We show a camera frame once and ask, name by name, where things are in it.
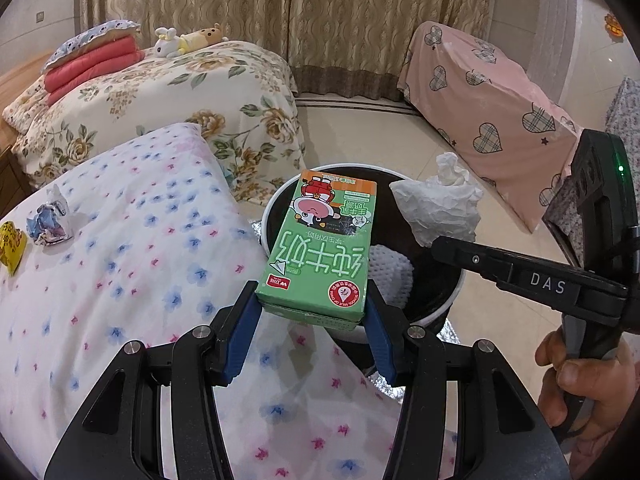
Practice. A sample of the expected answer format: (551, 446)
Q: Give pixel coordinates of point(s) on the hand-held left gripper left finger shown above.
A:
(240, 330)

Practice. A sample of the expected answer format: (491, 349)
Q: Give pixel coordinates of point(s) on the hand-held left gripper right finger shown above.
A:
(382, 340)

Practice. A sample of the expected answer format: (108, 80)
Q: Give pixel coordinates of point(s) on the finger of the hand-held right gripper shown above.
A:
(470, 259)

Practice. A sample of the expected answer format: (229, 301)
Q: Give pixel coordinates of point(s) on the black trash bin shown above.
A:
(425, 300)

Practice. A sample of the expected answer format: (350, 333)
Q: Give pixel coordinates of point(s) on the white tissue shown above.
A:
(435, 210)

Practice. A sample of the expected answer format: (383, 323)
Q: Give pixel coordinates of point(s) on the white textured paper towel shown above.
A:
(392, 270)

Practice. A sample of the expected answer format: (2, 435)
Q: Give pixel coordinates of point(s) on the green milk carton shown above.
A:
(320, 255)

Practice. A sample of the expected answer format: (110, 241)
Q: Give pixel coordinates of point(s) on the person's right hand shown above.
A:
(590, 390)

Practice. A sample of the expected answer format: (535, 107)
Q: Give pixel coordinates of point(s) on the white flower print blanket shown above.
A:
(125, 310)

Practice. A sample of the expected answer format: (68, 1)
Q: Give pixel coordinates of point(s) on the pink heart print cover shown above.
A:
(490, 100)

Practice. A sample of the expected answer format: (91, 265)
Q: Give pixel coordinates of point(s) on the crumpled blue wrapper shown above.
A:
(47, 222)

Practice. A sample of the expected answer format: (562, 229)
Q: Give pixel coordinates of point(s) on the yellow green snack packet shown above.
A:
(12, 245)

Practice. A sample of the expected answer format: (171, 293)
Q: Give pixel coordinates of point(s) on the floral bed quilt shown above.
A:
(175, 90)

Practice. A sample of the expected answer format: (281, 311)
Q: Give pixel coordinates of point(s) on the wooden nightstand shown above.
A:
(10, 180)

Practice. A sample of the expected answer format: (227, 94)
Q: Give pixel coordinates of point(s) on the beige patterned curtain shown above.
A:
(300, 20)

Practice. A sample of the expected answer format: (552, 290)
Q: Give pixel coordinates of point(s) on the white bunny plush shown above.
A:
(167, 45)

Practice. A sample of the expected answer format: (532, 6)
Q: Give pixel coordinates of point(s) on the yellow plush toy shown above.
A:
(200, 37)

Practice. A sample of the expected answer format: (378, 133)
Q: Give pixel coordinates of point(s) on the folded red blanket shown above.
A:
(90, 62)

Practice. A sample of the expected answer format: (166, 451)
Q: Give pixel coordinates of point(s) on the floral pillow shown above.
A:
(25, 107)

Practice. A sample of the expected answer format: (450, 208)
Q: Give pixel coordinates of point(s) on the polka dot cushion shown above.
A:
(100, 32)

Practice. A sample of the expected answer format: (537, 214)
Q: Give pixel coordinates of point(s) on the orange wall sticker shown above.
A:
(614, 25)

